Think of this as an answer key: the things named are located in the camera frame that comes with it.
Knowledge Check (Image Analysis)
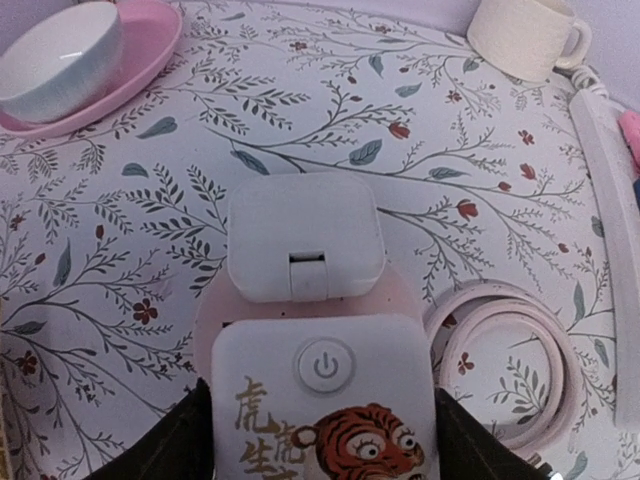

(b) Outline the white tiger cube socket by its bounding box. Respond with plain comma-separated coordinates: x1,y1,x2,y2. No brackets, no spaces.
194,268,440,479

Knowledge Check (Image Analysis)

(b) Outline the cream ceramic mug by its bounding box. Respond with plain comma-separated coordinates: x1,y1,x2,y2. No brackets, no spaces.
466,0,593,83

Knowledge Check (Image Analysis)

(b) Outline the white bowl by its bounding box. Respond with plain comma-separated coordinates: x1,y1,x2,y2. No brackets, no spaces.
1,1,124,124

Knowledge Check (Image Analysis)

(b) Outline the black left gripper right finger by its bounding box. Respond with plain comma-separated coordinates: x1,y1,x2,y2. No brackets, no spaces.
435,388,550,480

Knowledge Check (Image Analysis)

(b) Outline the white coiled cable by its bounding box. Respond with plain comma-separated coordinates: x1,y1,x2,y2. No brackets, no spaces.
423,280,584,466

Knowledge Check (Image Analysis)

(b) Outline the pink plug on strip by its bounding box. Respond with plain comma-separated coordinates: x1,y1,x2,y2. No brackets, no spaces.
618,110,640,166

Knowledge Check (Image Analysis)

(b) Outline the white charger plug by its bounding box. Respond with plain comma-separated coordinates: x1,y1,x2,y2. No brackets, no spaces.
227,172,386,303

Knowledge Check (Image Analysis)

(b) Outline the white strip power cord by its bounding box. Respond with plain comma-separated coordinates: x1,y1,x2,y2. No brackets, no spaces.
554,63,611,101

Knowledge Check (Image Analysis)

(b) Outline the white power strip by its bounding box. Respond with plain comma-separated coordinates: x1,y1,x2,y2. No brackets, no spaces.
570,90,639,432

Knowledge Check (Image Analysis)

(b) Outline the dark blue plug adapter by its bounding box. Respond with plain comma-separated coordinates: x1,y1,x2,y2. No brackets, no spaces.
633,178,640,208

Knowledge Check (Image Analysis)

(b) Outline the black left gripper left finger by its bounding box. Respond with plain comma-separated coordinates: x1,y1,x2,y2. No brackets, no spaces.
88,379,215,480

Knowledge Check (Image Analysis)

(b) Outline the pink plate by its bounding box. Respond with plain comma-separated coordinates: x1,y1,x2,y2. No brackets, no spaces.
1,1,183,139

